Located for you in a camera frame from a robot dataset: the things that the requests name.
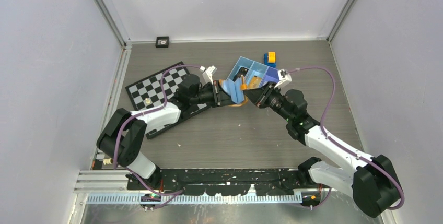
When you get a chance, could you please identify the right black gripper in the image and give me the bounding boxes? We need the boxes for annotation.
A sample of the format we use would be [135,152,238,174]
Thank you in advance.
[243,81,293,122]

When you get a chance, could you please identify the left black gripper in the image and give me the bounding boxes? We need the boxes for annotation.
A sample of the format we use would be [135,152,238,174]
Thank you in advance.
[190,80,237,108]

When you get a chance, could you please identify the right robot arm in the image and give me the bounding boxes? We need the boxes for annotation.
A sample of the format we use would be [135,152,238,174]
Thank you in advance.
[243,82,405,218]

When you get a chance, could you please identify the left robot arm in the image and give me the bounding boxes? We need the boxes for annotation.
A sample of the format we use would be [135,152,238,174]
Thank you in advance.
[96,74,247,190]

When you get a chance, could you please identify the orange item in tray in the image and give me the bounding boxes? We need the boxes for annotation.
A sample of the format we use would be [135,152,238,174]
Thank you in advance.
[247,76,262,89]

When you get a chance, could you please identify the blue compartment tray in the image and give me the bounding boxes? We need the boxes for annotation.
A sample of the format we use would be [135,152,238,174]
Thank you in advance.
[227,56,279,87]

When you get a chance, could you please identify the black item in tray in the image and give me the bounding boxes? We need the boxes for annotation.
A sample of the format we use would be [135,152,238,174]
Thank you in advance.
[233,67,248,81]

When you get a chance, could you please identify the blue orange toy block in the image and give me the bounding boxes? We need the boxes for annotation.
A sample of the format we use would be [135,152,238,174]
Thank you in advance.
[263,51,276,68]

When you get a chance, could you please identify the black white chessboard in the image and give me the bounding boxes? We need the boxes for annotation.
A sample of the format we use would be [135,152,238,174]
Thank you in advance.
[125,62,211,139]

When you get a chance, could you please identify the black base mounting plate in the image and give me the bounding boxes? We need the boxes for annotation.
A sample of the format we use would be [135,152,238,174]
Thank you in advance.
[144,168,326,196]

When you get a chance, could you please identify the small black square device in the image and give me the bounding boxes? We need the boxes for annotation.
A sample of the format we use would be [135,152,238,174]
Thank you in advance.
[155,36,170,48]

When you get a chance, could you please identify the small beige peg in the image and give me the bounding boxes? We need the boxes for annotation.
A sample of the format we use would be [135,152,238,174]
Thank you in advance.
[102,158,113,166]

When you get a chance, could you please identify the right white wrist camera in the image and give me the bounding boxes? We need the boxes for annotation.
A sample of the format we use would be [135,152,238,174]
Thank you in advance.
[275,69,292,89]

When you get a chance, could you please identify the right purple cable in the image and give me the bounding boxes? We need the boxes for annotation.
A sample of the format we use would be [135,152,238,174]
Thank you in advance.
[286,66,405,210]

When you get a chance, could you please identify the purple cable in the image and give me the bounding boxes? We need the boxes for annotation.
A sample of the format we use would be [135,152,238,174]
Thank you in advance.
[286,66,405,210]
[112,64,206,210]

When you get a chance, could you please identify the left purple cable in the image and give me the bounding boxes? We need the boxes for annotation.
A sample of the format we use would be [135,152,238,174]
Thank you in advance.
[112,64,206,210]

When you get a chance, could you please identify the aluminium frame rail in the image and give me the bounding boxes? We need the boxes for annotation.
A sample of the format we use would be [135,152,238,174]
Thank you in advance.
[74,170,129,193]

